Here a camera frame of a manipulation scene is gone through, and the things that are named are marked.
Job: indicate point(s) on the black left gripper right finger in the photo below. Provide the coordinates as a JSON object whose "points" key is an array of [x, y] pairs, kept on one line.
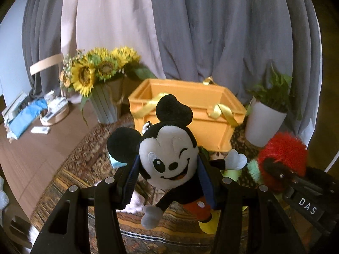
{"points": [[269, 228]]}

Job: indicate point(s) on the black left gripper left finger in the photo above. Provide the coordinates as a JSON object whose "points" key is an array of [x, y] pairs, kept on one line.
{"points": [[67, 227]]}

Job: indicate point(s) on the red fuzzy plush toy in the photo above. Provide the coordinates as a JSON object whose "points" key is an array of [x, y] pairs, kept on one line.
{"points": [[283, 153]]}

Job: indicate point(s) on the light green plush toy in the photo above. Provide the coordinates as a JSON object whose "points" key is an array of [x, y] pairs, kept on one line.
{"points": [[232, 174]]}

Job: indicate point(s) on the blue cartoon tissue pack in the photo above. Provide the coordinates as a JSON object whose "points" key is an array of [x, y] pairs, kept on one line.
{"points": [[114, 163]]}

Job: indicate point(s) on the Mickey Mouse plush toy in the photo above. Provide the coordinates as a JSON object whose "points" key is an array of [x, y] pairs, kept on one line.
{"points": [[168, 153]]}

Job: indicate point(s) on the patterned oriental rug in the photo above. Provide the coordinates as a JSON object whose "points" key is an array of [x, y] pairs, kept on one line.
{"points": [[88, 164]]}

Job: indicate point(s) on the white plant pot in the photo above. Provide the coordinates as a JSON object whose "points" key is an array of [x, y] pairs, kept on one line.
{"points": [[262, 124]]}

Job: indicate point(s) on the white remote control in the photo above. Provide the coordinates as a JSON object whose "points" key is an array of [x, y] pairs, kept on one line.
{"points": [[40, 130]]}

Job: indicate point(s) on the green leafy houseplant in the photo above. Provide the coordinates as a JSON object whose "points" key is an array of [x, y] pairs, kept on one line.
{"points": [[276, 93]]}

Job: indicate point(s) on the grey ribbed vase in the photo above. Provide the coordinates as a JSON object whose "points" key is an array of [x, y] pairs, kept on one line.
{"points": [[106, 100]]}

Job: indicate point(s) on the sunflower bouquet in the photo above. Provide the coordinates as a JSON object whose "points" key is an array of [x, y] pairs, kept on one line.
{"points": [[85, 70]]}

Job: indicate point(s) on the wooden chair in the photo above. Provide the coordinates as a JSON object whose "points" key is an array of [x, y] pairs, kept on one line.
{"points": [[45, 76]]}

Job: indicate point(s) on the grey curtain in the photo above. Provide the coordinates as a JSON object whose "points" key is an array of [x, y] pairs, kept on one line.
{"points": [[232, 41]]}

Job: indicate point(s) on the white sheer curtain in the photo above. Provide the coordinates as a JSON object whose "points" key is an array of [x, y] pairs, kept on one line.
{"points": [[88, 24]]}

